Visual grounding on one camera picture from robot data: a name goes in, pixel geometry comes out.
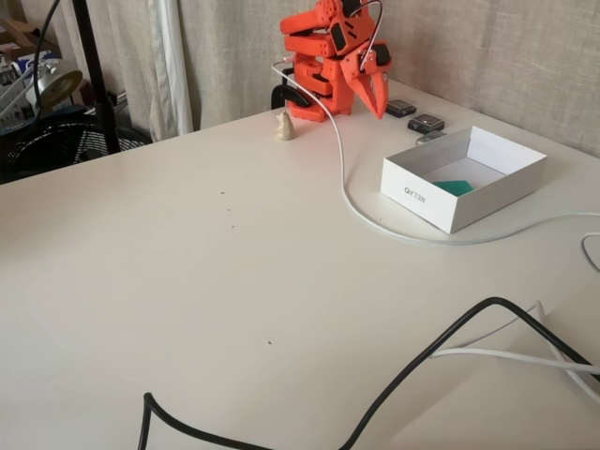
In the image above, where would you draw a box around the long white cable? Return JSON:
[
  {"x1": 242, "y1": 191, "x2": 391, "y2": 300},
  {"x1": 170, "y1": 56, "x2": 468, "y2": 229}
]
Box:
[{"x1": 270, "y1": 54, "x2": 600, "y2": 246}]

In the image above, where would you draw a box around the green cube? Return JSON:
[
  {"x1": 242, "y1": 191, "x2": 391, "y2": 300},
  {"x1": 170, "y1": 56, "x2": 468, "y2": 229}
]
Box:
[{"x1": 430, "y1": 179, "x2": 474, "y2": 197}]

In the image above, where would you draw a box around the red white robot wire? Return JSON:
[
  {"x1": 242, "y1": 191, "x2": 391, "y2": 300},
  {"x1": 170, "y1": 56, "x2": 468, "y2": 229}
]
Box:
[{"x1": 358, "y1": 0, "x2": 385, "y2": 71}]

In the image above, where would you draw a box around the black lamp cable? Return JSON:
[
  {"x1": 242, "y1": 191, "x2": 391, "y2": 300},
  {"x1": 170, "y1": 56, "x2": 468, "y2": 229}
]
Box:
[{"x1": 30, "y1": 0, "x2": 63, "y2": 113}]

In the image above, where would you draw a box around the brown cardboard box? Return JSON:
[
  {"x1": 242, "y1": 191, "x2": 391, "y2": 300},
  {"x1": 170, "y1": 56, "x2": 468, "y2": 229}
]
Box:
[{"x1": 0, "y1": 16, "x2": 60, "y2": 62}]

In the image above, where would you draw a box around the orange fixed gripper finger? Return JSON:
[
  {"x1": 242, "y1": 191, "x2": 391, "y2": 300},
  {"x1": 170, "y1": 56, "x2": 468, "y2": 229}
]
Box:
[{"x1": 348, "y1": 74, "x2": 385, "y2": 119}]

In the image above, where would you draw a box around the black pole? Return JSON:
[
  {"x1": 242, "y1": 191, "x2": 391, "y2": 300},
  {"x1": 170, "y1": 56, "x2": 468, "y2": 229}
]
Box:
[{"x1": 69, "y1": 0, "x2": 122, "y2": 156}]

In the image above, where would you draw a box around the beige fabric curtain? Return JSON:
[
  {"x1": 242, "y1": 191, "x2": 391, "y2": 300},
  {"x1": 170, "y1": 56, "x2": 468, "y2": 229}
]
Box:
[{"x1": 60, "y1": 0, "x2": 600, "y2": 158}]

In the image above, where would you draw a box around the white cardboard box bin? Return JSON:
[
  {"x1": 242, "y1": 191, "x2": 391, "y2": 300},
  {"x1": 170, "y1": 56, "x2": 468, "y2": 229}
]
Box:
[{"x1": 379, "y1": 125, "x2": 548, "y2": 234}]

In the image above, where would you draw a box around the beige small figurine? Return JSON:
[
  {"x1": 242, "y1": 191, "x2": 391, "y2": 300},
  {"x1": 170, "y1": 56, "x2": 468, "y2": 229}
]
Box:
[{"x1": 274, "y1": 111, "x2": 297, "y2": 142}]

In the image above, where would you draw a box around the orange moving gripper finger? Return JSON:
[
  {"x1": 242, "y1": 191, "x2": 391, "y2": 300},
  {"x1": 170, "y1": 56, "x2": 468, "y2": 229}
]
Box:
[{"x1": 372, "y1": 69, "x2": 391, "y2": 117}]

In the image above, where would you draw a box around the white curtain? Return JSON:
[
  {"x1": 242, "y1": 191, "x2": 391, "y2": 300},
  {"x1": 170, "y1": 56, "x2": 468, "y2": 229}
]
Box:
[{"x1": 147, "y1": 0, "x2": 194, "y2": 142}]

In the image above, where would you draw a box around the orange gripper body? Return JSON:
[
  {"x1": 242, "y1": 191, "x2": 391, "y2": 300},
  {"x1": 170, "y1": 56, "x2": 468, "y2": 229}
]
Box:
[{"x1": 339, "y1": 39, "x2": 394, "y2": 86}]

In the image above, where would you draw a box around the black table clamp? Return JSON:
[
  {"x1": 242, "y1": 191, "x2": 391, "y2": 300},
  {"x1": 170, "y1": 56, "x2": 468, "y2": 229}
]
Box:
[{"x1": 271, "y1": 83, "x2": 313, "y2": 112}]

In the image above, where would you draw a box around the thick black cable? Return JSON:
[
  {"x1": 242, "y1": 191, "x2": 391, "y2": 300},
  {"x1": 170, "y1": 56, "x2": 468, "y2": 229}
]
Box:
[{"x1": 138, "y1": 296, "x2": 600, "y2": 450}]

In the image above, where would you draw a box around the clear case with black insert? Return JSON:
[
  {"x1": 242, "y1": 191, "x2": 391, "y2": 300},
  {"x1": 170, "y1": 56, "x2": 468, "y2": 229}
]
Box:
[
  {"x1": 406, "y1": 113, "x2": 446, "y2": 133},
  {"x1": 384, "y1": 97, "x2": 417, "y2": 118}
]

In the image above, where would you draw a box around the silver desk lamp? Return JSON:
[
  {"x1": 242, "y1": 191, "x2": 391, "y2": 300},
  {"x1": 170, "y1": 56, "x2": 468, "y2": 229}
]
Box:
[{"x1": 25, "y1": 58, "x2": 84, "y2": 113}]

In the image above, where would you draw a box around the black fan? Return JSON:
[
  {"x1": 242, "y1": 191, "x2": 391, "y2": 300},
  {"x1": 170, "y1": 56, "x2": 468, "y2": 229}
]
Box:
[{"x1": 0, "y1": 110, "x2": 154, "y2": 184}]

